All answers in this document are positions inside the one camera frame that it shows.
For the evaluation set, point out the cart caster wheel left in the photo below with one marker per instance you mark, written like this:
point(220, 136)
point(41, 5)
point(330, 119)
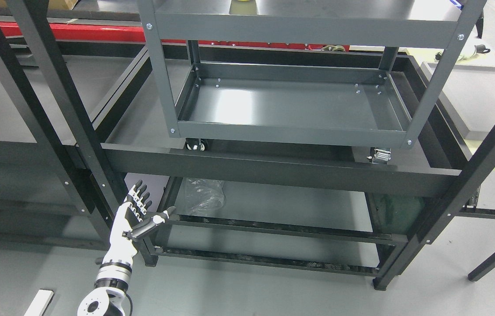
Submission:
point(196, 144)

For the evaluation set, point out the red metal beam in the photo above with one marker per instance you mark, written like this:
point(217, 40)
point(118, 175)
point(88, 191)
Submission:
point(135, 34)

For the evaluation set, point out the clear plastic bag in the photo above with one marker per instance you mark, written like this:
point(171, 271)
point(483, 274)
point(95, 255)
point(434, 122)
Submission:
point(203, 196)

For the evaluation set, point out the cart caster wheel right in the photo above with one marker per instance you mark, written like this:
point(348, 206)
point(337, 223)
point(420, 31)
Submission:
point(379, 155)

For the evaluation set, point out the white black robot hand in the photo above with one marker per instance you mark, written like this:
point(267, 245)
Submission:
point(132, 223)

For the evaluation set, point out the grey metal utility cart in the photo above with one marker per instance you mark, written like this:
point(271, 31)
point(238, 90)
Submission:
point(300, 104)

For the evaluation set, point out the cart caster wheel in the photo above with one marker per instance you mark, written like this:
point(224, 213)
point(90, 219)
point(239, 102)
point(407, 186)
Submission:
point(196, 144)
point(379, 155)

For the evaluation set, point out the white robot forearm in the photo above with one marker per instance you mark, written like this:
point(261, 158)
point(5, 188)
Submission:
point(109, 292)

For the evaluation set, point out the black metal shelf rack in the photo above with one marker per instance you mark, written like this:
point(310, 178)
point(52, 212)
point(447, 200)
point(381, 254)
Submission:
point(81, 122)

